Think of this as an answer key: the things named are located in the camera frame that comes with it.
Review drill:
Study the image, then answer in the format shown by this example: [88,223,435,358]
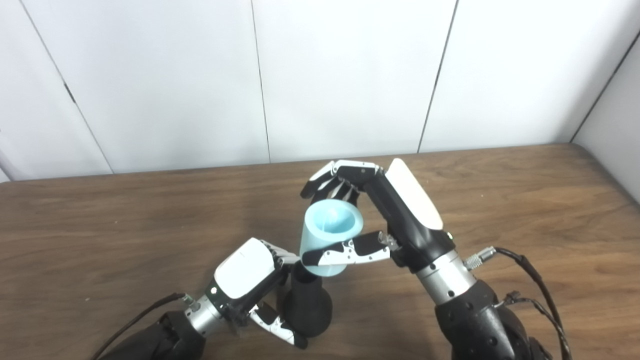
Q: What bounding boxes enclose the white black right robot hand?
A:
[301,158,456,273]

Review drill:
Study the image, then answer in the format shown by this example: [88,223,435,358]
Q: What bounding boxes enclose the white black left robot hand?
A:
[205,237,308,350]

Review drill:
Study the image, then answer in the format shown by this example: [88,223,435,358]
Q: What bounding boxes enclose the thin right arm wires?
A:
[502,290,571,360]

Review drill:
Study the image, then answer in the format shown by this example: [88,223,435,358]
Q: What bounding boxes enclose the black plastic nozzle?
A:
[282,261,333,338]

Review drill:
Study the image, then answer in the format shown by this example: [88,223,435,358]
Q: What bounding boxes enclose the light-blue short hose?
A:
[298,198,364,277]

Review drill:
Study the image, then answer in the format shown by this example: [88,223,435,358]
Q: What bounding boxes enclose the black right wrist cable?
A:
[462,246,573,360]

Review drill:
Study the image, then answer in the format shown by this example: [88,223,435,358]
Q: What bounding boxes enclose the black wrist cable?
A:
[462,246,573,360]
[90,292,196,360]

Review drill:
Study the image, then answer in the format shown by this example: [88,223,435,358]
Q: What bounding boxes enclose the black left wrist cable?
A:
[90,292,196,360]

